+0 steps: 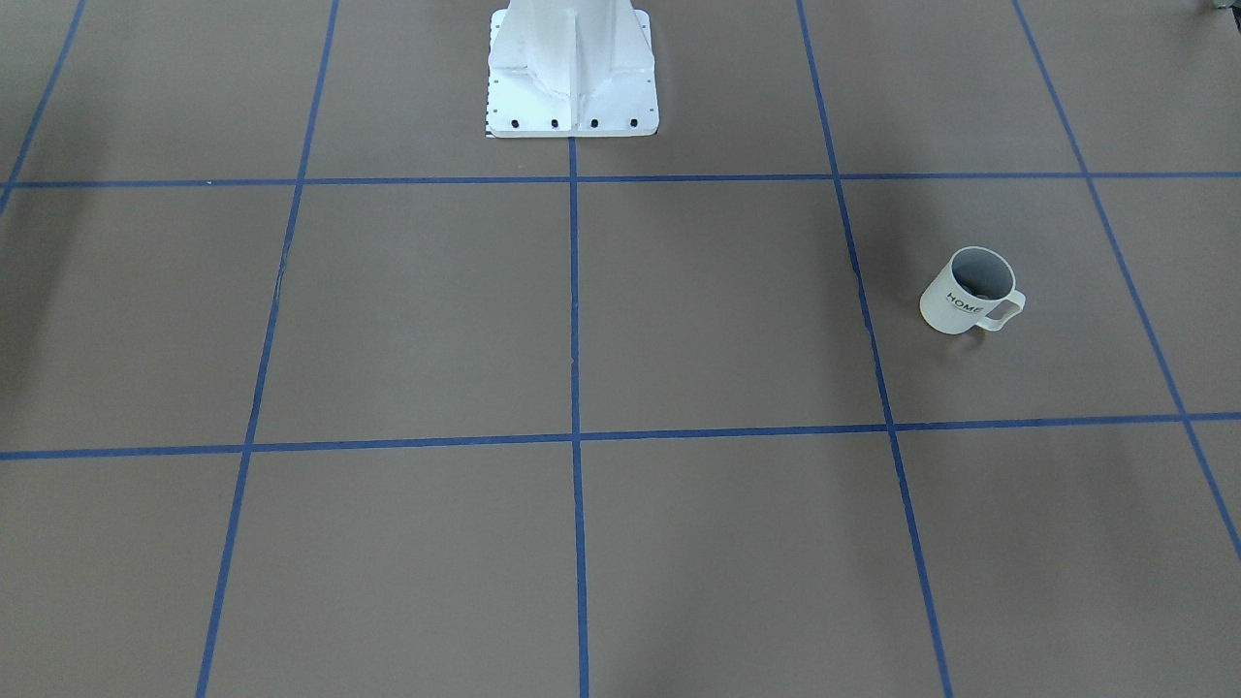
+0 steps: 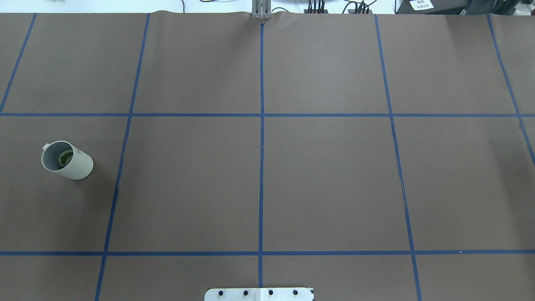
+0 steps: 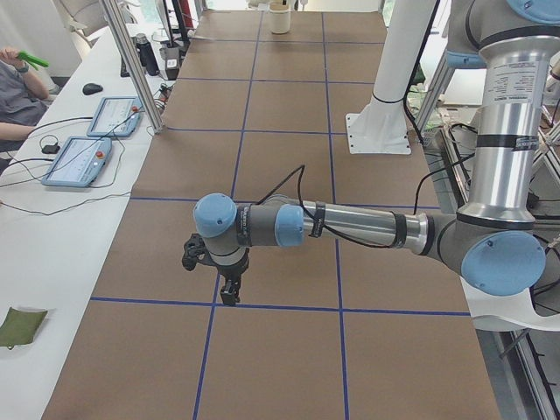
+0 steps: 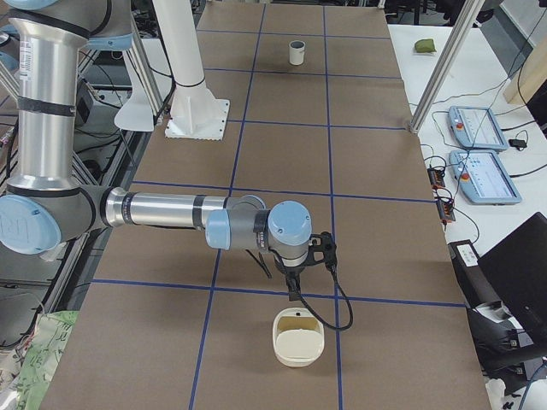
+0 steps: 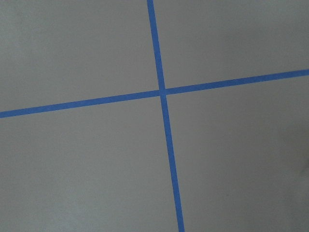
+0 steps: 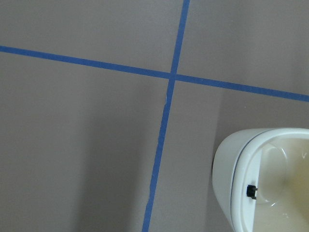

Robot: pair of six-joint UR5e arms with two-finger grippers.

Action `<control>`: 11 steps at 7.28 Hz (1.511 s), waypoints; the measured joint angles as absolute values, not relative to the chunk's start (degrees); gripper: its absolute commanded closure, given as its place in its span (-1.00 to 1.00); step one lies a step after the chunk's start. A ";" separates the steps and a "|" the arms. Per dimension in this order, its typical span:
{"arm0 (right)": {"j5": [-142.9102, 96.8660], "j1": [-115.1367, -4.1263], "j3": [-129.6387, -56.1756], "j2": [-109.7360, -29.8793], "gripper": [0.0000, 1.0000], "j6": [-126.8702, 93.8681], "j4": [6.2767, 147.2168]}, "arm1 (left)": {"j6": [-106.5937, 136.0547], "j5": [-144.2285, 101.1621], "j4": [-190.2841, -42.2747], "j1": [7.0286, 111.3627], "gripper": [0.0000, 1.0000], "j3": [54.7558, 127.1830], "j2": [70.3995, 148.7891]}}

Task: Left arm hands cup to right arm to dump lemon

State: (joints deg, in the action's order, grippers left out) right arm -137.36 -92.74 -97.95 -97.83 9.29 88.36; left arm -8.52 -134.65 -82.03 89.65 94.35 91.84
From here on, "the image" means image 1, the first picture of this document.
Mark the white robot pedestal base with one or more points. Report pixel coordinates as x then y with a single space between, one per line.
571 69

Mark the white mug with HOME text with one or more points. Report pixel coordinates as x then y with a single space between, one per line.
975 290

